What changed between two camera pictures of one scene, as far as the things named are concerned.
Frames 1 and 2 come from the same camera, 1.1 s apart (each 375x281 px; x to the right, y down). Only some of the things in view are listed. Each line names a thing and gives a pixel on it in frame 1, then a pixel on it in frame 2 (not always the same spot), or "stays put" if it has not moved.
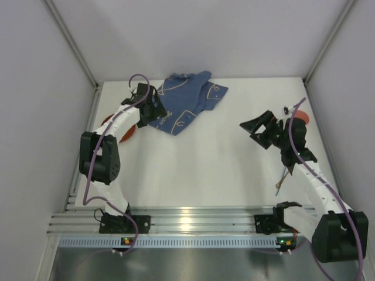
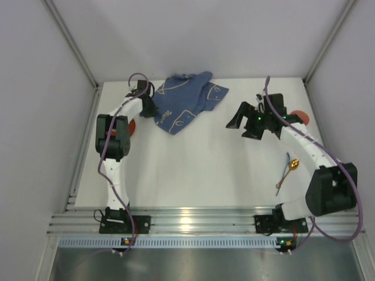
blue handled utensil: x=278 y=191 stays put
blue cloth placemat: x=184 y=96 stays put
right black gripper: x=270 y=132 → x=250 y=120
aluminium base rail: x=85 y=220 stays put
